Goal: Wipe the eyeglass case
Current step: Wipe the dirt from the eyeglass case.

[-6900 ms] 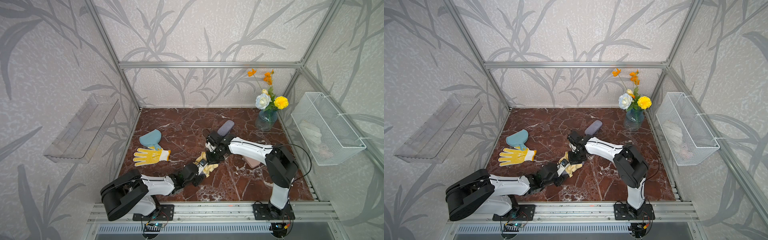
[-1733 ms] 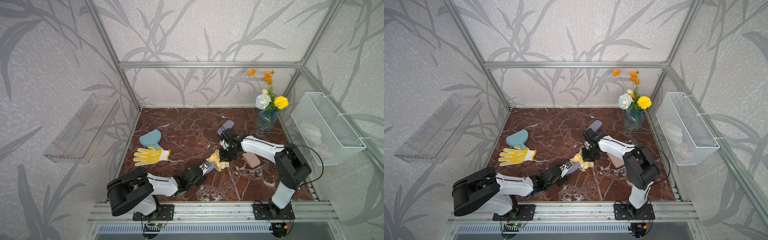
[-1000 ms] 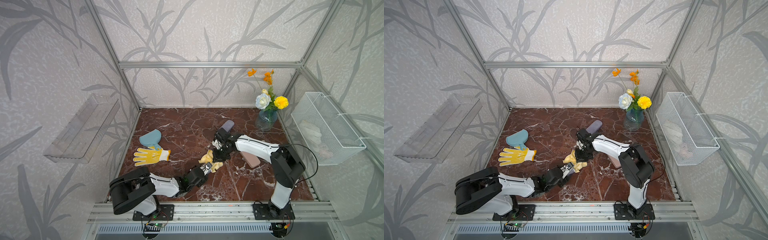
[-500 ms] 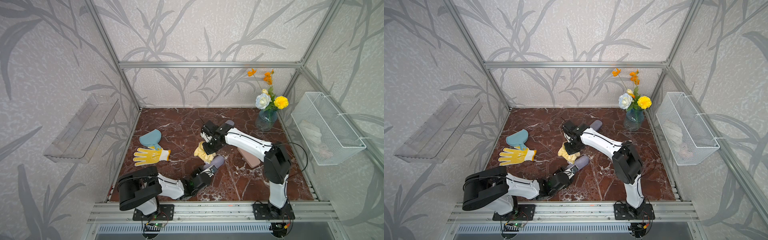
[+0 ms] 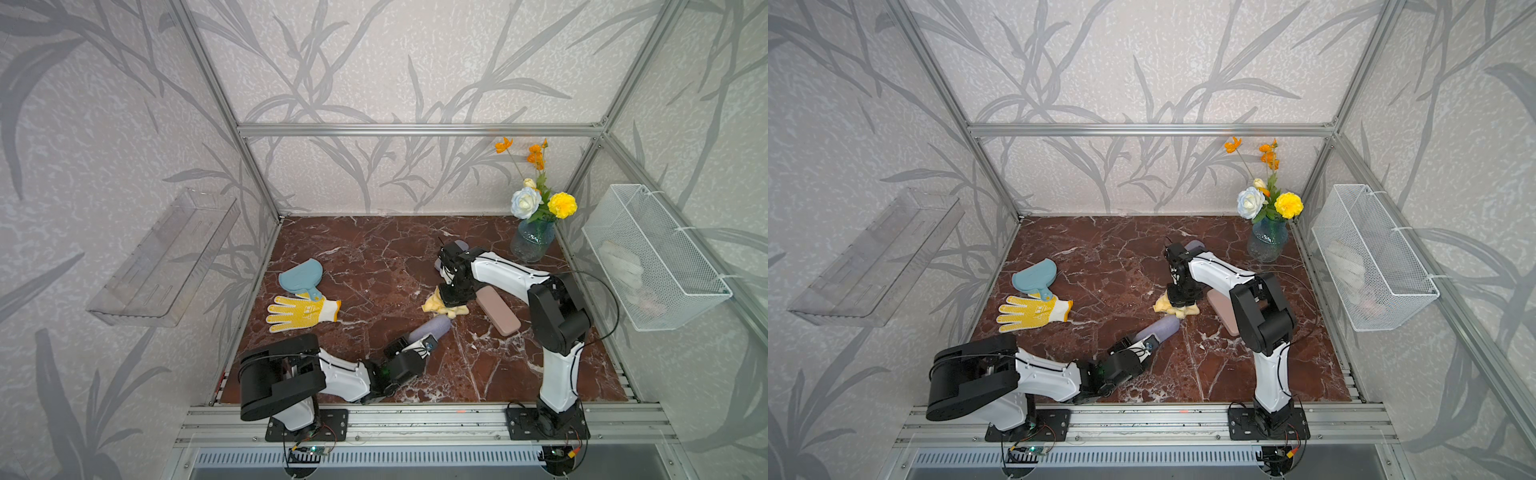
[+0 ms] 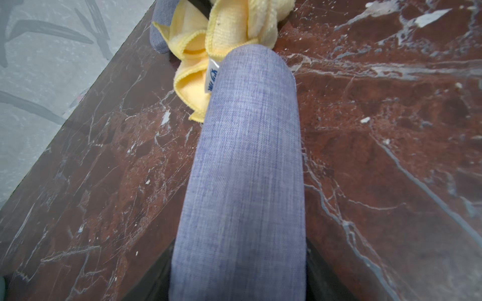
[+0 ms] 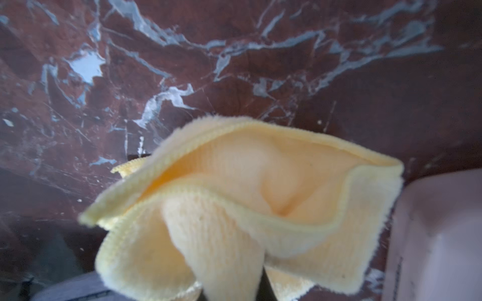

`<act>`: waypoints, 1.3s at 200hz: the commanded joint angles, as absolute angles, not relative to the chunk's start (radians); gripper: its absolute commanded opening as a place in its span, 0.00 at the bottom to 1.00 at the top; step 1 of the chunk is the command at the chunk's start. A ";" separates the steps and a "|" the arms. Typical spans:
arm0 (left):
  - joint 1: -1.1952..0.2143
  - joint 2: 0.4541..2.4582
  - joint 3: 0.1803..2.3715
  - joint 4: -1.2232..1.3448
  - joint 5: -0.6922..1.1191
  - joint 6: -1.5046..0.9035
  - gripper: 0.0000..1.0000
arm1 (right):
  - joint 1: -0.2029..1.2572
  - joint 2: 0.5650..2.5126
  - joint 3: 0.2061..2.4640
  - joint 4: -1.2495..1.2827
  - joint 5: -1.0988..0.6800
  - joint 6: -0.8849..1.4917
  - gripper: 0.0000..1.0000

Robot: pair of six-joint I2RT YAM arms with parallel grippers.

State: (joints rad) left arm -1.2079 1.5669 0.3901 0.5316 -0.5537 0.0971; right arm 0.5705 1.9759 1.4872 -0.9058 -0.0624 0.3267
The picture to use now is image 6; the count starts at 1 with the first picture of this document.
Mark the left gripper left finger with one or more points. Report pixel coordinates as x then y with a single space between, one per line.
154 285

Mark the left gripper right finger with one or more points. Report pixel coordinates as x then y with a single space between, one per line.
322 283

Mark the yellow microfiber cloth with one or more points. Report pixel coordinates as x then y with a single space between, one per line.
203 33

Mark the blue-grey fabric eyeglass case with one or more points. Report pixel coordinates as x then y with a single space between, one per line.
242 232

